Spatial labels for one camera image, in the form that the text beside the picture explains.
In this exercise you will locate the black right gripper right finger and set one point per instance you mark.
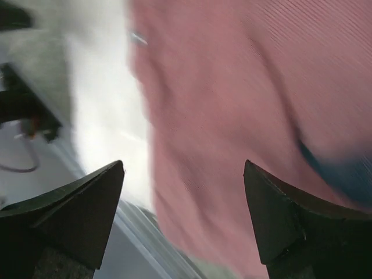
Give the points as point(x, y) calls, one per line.
point(299, 235)

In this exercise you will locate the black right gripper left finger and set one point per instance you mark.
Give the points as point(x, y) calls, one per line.
point(62, 233)

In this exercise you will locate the red cartoon pillowcase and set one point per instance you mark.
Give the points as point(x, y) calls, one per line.
point(284, 84)

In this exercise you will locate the cream yellow-edged pillow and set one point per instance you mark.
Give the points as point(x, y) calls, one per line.
point(107, 108)

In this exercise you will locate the aluminium rail frame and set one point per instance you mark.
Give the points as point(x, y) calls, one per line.
point(137, 249)

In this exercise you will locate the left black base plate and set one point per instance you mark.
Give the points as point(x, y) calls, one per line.
point(20, 102)

